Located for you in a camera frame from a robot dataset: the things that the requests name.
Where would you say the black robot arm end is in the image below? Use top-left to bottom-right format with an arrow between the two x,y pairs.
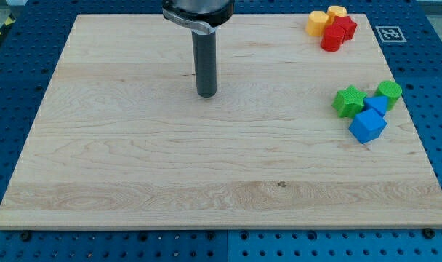
161,0 -> 235,35

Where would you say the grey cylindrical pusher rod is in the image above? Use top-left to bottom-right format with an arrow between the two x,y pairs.
192,31 -> 217,98

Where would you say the wooden board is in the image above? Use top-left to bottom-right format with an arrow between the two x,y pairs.
0,14 -> 442,231

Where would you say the green star block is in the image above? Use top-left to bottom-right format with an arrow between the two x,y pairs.
332,85 -> 368,118

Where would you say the red cylinder block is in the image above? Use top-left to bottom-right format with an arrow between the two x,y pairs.
320,25 -> 345,52

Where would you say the yellow hexagon block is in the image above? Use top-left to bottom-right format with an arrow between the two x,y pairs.
305,11 -> 329,36

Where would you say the blue cube block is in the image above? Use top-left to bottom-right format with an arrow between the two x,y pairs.
349,109 -> 387,144

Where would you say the blue triangle block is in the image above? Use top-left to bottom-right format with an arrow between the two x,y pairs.
363,96 -> 389,117

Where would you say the red star block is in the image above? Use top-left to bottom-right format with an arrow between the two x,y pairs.
333,16 -> 358,41

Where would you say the yellow heart block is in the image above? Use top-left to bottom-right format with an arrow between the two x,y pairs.
326,5 -> 347,24

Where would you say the green cylinder block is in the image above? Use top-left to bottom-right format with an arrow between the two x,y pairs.
374,80 -> 403,111

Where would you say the white fiducial marker tag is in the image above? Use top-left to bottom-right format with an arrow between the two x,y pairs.
375,25 -> 406,43

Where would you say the black bolt left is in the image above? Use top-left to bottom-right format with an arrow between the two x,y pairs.
19,231 -> 32,242

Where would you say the black bolt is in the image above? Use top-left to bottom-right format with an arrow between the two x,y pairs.
19,231 -> 32,242
422,228 -> 436,239

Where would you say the black bolt right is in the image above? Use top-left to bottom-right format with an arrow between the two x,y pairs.
422,228 -> 436,239

